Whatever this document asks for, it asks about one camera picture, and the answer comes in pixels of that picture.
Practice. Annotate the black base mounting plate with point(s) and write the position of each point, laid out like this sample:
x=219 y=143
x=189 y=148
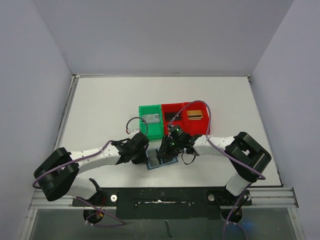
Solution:
x=172 y=211

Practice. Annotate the gold card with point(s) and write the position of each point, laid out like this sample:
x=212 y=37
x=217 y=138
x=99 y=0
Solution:
x=194 y=114

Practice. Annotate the black card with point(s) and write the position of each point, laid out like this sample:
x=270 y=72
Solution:
x=168 y=116

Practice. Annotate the aluminium frame rail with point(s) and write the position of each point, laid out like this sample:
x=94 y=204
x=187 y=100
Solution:
x=256 y=197

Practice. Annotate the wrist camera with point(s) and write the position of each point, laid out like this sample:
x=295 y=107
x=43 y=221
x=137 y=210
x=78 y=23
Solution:
x=133 y=132
x=176 y=132

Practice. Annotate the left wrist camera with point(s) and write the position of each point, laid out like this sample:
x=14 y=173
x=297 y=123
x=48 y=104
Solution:
x=133 y=132

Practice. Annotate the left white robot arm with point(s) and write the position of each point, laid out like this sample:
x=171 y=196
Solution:
x=59 y=174

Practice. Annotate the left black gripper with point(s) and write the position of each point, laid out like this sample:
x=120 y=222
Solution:
x=139 y=155

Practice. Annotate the dark grey card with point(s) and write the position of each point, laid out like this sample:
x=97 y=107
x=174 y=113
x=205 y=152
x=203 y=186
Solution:
x=153 y=161

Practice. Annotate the blue leather card holder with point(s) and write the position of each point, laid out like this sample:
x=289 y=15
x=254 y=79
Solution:
x=160 y=162

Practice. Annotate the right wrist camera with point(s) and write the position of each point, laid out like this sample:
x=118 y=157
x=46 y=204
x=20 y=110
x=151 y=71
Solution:
x=176 y=132

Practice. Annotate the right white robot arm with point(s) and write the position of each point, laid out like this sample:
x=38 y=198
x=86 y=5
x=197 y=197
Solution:
x=247 y=156

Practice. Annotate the green plastic bin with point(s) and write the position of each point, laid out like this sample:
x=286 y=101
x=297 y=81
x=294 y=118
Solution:
x=154 y=132

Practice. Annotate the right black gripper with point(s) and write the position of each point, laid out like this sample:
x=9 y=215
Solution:
x=166 y=151

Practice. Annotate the silver VIP card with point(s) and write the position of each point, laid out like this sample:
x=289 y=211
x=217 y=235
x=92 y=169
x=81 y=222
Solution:
x=153 y=118

